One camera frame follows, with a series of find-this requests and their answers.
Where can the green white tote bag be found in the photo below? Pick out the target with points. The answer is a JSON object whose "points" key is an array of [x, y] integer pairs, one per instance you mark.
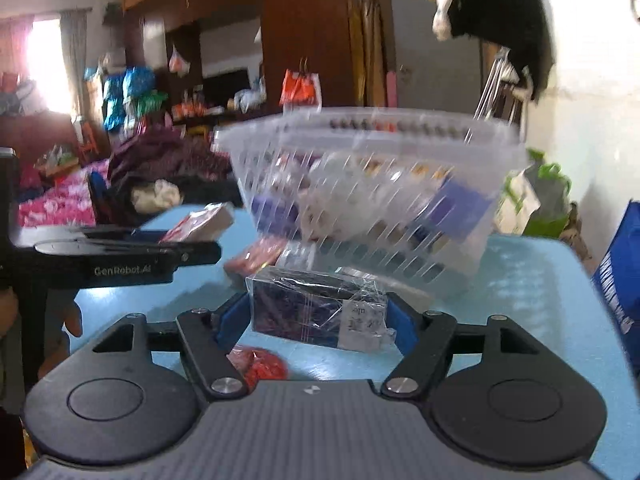
{"points": [[534, 202]]}

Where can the orange white plastic bag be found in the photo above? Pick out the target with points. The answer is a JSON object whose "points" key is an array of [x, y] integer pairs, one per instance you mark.
{"points": [[300, 90]]}

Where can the purple lettered box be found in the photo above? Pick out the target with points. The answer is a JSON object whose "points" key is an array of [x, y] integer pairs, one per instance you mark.
{"points": [[456, 209]]}

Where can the dark red wooden wardrobe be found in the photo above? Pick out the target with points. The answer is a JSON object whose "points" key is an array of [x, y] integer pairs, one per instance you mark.
{"points": [[186, 41]]}

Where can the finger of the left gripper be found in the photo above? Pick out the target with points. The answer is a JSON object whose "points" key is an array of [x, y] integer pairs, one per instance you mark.
{"points": [[119, 234], [81, 264]]}

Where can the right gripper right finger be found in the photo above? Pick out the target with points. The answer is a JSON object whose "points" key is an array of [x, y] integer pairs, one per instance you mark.
{"points": [[423, 339]]}

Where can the pink white tissue pack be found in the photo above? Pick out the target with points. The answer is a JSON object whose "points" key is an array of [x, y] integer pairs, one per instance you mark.
{"points": [[201, 226]]}

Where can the dark clothes pile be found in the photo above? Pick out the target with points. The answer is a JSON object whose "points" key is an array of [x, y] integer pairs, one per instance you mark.
{"points": [[160, 154]]}

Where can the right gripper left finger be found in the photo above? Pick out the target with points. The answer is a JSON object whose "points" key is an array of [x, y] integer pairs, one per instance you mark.
{"points": [[206, 338]]}

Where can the blue shopping bag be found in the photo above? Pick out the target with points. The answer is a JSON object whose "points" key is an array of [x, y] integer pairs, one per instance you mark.
{"points": [[618, 279]]}

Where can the dark blue pack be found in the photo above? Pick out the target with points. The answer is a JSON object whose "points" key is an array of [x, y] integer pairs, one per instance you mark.
{"points": [[326, 310]]}

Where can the red pink packet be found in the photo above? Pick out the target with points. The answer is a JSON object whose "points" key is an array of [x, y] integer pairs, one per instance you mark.
{"points": [[264, 252]]}

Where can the black television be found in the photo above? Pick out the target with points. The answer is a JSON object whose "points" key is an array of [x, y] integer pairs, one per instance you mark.
{"points": [[221, 88]]}

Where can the metal crutches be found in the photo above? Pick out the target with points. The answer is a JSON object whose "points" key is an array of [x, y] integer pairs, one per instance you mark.
{"points": [[503, 98]]}

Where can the grey metal door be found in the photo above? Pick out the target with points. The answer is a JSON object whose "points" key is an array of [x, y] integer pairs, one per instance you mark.
{"points": [[433, 74]]}

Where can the white black hanging jacket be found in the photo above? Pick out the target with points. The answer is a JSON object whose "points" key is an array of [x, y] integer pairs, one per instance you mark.
{"points": [[517, 25]]}

